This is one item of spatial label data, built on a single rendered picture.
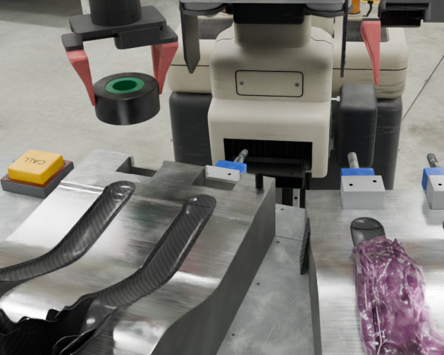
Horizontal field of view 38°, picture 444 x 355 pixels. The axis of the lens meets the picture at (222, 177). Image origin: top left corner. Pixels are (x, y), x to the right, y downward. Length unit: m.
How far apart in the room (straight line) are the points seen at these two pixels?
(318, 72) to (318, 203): 0.38
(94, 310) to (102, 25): 0.32
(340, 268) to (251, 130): 0.56
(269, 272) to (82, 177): 0.27
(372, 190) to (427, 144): 1.94
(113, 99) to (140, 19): 0.10
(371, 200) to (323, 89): 0.40
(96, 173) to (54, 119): 2.22
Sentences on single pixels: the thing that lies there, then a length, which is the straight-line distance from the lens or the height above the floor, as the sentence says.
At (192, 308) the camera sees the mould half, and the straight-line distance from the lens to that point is 0.61.
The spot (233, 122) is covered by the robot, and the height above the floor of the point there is 0.78.
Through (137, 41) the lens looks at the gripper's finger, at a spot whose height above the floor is 1.07.
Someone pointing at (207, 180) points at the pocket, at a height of 0.87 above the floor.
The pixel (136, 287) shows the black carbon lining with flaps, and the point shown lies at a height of 0.89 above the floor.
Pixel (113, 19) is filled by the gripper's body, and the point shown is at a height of 1.10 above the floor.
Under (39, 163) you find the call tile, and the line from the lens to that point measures 1.01.
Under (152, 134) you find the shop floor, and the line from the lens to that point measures 2.81.
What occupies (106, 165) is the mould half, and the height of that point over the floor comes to 0.89.
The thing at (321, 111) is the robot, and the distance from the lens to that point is 1.17.
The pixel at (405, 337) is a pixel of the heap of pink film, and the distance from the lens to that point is 0.61.
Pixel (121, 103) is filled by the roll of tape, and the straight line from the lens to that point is 0.76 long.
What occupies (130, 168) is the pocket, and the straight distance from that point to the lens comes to 0.89.
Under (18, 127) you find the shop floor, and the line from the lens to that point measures 3.05.
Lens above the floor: 1.33
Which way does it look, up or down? 32 degrees down
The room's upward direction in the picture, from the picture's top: 3 degrees counter-clockwise
